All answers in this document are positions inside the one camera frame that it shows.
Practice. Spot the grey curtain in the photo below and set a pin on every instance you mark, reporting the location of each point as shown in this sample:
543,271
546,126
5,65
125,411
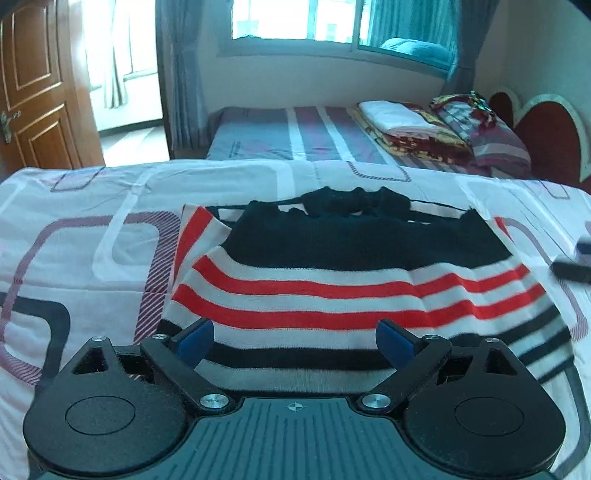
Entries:
184,92
471,27

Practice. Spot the striped grey bed sheet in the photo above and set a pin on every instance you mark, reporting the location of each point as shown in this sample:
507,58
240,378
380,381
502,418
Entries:
277,134

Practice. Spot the brown wooden door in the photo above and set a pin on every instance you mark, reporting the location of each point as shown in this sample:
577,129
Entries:
37,92

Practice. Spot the sliding glass window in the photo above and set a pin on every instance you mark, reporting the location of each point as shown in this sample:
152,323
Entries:
277,18

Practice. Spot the blue quilt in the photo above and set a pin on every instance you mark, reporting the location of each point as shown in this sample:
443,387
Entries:
415,50

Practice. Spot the dark red garment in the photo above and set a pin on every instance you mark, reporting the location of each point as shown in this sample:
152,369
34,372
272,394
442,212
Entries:
480,110

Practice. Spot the folded red printed blanket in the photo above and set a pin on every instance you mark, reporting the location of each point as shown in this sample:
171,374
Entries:
429,145

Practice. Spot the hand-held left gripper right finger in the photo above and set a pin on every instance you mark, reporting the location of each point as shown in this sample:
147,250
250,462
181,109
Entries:
397,344

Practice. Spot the patterned white bedsheet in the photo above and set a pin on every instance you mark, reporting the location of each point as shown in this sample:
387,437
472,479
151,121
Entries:
92,198

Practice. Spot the balcony window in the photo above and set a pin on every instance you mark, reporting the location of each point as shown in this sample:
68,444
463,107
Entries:
138,37

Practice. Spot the pale balcony curtain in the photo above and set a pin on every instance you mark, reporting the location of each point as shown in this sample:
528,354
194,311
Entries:
113,69

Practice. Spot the red white-trimmed headboard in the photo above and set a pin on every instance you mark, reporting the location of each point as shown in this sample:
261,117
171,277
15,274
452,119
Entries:
549,134

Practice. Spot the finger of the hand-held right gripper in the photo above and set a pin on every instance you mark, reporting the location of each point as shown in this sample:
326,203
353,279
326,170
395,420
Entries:
584,248
575,272

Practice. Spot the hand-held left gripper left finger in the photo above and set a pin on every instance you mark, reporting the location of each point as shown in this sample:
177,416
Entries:
196,344

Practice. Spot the plaid striped pillow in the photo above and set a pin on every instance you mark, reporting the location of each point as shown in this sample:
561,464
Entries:
498,147

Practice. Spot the folded white cloth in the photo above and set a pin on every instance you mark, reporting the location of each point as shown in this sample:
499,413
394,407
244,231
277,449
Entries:
392,115

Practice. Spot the striped knit sweater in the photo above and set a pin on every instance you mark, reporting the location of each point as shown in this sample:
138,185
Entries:
323,286

